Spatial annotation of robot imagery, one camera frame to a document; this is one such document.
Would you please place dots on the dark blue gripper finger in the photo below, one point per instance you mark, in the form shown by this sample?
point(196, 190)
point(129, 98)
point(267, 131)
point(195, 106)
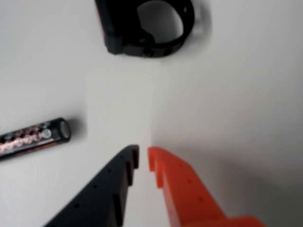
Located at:
point(94, 198)

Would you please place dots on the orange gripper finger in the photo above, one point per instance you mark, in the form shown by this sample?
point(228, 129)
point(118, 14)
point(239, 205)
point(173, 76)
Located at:
point(189, 196)

